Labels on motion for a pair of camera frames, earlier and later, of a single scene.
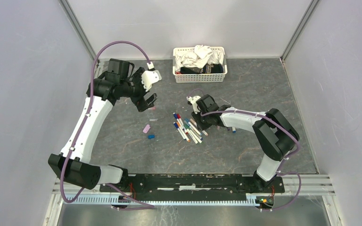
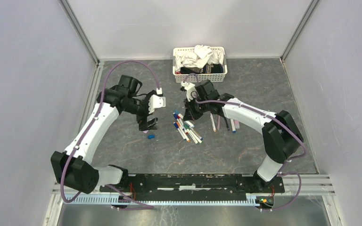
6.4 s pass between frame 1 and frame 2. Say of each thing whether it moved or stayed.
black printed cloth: stayed
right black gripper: moved
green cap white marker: stayed
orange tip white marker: stayed
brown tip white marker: moved
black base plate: stayed
